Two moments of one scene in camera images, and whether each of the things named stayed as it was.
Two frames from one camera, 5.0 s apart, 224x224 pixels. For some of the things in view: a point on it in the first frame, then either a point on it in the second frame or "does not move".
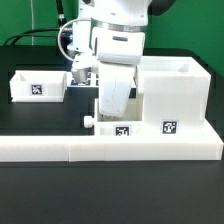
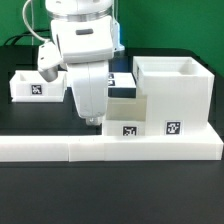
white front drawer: [131, 123] does not move
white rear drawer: [38, 86] does not move
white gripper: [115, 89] -> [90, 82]
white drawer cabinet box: [173, 96] does not move
